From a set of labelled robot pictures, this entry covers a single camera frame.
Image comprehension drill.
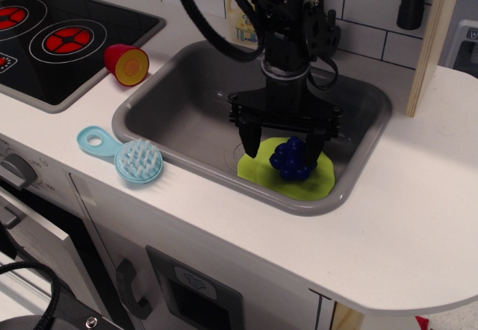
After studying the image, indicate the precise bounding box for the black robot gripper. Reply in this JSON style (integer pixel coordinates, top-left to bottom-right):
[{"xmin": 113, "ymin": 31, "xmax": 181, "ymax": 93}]
[{"xmin": 228, "ymin": 69, "xmax": 343, "ymax": 167}]

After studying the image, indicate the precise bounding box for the blue toy blueberry cluster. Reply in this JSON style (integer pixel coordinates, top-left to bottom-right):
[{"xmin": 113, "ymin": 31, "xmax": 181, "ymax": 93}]
[{"xmin": 269, "ymin": 137, "xmax": 313, "ymax": 181}]

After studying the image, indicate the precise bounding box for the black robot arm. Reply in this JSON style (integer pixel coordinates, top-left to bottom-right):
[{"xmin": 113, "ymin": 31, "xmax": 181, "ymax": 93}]
[{"xmin": 182, "ymin": 0, "xmax": 341, "ymax": 166}]

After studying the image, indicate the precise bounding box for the lime green plastic plate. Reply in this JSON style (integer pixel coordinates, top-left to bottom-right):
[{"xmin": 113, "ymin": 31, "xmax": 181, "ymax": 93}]
[{"xmin": 238, "ymin": 137, "xmax": 335, "ymax": 201}]

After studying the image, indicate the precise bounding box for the grey plastic sink basin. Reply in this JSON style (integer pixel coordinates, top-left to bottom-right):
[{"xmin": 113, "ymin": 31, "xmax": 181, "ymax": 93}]
[{"xmin": 112, "ymin": 41, "xmax": 392, "ymax": 216}]

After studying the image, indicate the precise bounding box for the yellow dish soap bottle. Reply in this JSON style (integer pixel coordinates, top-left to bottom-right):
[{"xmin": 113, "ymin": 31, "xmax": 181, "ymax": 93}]
[{"xmin": 226, "ymin": 0, "xmax": 258, "ymax": 48}]

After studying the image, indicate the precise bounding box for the light blue scrub brush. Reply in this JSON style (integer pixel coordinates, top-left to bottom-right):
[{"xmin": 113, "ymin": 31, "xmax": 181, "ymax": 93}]
[{"xmin": 77, "ymin": 125, "xmax": 164, "ymax": 184}]

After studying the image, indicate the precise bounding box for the red yellow toy fruit half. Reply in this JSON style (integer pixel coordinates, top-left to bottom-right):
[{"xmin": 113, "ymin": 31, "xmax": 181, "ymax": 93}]
[{"xmin": 104, "ymin": 44, "xmax": 149, "ymax": 87}]

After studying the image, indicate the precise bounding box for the black toy faucet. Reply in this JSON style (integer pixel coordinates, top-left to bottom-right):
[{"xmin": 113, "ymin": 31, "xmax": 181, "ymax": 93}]
[{"xmin": 326, "ymin": 0, "xmax": 426, "ymax": 69}]

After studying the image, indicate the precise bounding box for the grey dishwasher panel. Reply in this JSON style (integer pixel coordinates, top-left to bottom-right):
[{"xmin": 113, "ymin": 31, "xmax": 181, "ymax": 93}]
[{"xmin": 146, "ymin": 246, "xmax": 246, "ymax": 330}]

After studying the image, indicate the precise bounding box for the wooden shelf side panel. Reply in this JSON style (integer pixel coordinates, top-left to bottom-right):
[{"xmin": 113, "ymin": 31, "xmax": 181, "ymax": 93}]
[{"xmin": 405, "ymin": 0, "xmax": 456, "ymax": 118}]

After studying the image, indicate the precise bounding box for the black toy stove top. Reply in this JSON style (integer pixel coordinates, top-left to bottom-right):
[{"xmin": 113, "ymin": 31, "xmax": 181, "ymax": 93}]
[{"xmin": 1, "ymin": 0, "xmax": 166, "ymax": 113}]

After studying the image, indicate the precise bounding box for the grey oven knob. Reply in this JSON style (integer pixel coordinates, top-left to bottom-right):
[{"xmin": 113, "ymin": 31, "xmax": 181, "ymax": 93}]
[{"xmin": 1, "ymin": 154, "xmax": 37, "ymax": 190}]

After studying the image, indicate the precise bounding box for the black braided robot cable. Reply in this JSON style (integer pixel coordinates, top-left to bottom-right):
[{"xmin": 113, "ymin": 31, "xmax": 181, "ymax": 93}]
[{"xmin": 171, "ymin": 0, "xmax": 266, "ymax": 62}]

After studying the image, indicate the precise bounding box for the grey cabinet door handle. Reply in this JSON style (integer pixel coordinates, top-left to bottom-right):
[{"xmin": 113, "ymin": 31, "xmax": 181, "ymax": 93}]
[{"xmin": 116, "ymin": 259, "xmax": 152, "ymax": 320}]

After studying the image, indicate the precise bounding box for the grey oven door handle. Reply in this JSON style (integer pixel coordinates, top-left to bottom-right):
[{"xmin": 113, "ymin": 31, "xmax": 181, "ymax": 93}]
[{"xmin": 0, "ymin": 208, "xmax": 22, "ymax": 229}]

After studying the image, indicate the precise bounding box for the black braided cable lower left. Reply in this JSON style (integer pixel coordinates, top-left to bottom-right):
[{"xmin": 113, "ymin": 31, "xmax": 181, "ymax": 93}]
[{"xmin": 0, "ymin": 261, "xmax": 60, "ymax": 330}]

